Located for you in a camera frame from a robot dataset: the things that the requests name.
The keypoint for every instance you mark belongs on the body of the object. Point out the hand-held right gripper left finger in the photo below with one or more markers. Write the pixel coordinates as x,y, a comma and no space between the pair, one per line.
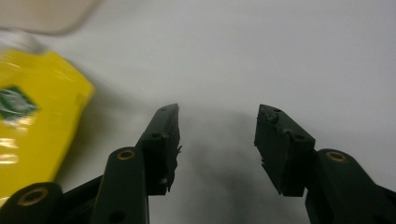
157,149

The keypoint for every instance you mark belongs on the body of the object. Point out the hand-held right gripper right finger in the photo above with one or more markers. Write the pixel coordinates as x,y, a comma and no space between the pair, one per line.
289,149

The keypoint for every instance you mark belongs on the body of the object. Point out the yellow snack packet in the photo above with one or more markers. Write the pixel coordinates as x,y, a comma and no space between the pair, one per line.
37,118

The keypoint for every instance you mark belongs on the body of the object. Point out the beige tray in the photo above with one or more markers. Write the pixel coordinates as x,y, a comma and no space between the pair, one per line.
43,14

